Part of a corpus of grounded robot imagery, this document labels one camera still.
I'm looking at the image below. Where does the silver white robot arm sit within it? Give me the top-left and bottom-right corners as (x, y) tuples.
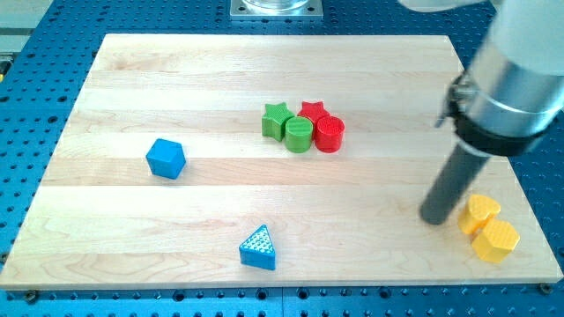
(436, 0), (563, 156)

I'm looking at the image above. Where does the blue triangle block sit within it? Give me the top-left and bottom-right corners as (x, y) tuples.
(239, 225), (276, 270)

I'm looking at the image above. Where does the green cylinder block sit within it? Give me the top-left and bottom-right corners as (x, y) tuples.
(285, 116), (314, 153)

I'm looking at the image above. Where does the green star block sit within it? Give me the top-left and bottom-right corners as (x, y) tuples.
(261, 102), (294, 142)

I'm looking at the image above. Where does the red cylinder block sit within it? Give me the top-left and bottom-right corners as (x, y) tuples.
(314, 115), (345, 153)

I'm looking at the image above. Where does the red star block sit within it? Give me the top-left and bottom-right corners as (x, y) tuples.
(297, 101), (330, 125)

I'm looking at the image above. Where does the light wooden board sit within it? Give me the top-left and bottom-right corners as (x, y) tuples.
(1, 34), (562, 291)

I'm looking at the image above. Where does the blue cube block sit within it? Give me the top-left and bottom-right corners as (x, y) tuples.
(145, 138), (186, 180)

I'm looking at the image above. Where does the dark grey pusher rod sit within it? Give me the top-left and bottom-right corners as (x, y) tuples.
(419, 143), (490, 225)

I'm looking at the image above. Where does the yellow hexagon block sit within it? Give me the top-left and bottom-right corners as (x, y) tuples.
(471, 219), (521, 263)

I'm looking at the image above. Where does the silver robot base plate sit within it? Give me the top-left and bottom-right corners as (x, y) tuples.
(229, 0), (323, 20)

